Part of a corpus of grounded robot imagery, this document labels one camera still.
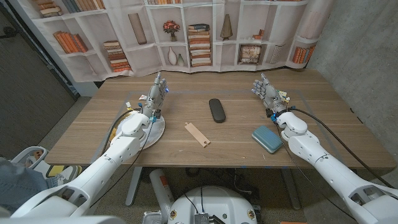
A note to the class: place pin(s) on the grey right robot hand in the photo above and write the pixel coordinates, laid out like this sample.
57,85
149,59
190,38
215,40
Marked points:
270,95

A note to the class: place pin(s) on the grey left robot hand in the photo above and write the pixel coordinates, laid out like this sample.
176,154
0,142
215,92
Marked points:
154,96

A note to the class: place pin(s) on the white toothpaste tube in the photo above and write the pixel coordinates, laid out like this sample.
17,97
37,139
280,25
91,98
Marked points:
142,97

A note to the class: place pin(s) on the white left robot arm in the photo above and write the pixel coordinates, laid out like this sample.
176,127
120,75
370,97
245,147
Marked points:
102,161

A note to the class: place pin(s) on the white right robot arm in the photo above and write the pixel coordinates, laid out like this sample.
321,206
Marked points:
326,168

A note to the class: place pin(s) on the white gold-flecked paper plate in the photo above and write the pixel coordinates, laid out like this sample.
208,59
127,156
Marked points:
157,132

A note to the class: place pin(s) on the teal ribbed case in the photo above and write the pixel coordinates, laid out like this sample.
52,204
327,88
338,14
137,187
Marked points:
265,138

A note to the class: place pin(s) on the black glasses case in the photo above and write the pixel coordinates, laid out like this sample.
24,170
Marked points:
217,110

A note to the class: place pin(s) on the flat wooden block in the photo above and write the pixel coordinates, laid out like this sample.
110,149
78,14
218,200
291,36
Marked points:
196,133

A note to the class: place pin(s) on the rubik's cube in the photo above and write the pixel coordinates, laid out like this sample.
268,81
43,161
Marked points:
283,95

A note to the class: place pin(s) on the printed bookshelf backdrop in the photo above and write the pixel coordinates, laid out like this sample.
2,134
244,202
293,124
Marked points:
140,59

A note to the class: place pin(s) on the white roll with orange label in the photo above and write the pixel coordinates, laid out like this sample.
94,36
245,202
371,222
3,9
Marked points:
160,186

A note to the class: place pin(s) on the grey table leg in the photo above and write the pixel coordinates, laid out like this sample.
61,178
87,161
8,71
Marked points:
133,186
291,189

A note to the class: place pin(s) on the white yellow sneaker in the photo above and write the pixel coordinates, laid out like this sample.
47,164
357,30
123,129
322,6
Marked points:
63,172

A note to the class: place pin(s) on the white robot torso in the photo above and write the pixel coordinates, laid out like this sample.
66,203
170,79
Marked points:
214,202

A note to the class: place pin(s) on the silver foil tray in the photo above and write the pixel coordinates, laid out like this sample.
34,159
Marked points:
152,218

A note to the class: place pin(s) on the person's leg in jeans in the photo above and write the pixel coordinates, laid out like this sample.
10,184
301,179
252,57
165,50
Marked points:
18,186

